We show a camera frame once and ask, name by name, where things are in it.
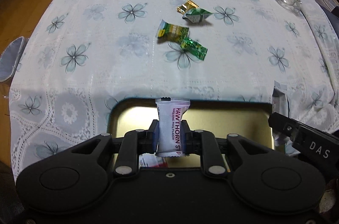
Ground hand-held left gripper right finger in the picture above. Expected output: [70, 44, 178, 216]
[184, 122, 265, 178]

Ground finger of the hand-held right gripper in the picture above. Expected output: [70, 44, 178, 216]
[268, 112, 302, 145]

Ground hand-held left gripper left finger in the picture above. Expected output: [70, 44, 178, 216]
[70, 119, 161, 178]

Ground white snack packet pink print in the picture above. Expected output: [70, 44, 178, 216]
[155, 97, 191, 158]

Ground red and white snack packet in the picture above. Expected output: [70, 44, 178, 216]
[139, 155, 168, 168]

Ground silver snack packet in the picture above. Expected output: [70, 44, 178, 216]
[272, 80, 291, 119]

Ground gold metal tin tray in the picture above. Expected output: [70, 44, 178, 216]
[107, 98, 274, 169]

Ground shiny green snack packet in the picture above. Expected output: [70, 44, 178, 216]
[179, 37, 208, 61]

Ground green and yellow snack packet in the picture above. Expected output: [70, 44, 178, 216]
[157, 19, 190, 43]

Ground white floral lace tablecloth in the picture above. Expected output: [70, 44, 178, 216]
[9, 0, 339, 179]

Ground green and white snack packet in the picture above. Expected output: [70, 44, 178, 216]
[182, 8, 214, 25]

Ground gold snack packet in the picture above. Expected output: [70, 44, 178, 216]
[177, 0, 199, 15]

